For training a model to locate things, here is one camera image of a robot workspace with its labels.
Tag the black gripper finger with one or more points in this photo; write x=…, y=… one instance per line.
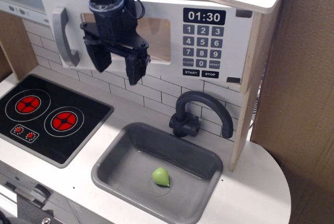
x=100, y=55
x=136, y=65

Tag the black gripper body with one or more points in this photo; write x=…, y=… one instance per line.
x=116, y=25

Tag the white toy microwave door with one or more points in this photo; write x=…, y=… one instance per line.
x=203, y=40

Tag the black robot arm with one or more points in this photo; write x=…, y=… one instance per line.
x=115, y=31

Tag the dark grey toy faucet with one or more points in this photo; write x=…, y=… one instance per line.
x=183, y=123

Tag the black toy stove top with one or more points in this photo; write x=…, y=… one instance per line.
x=49, y=120

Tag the green toy pear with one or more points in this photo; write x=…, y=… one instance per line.
x=161, y=177

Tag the grey plastic sink basin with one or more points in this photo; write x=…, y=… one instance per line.
x=125, y=171

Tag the grey oven knob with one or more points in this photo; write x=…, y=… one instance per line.
x=40, y=193

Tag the brown cardboard box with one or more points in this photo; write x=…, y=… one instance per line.
x=294, y=120

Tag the grey microwave door handle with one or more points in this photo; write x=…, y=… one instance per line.
x=59, y=21

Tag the grey oven door handle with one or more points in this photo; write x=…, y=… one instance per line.
x=24, y=193

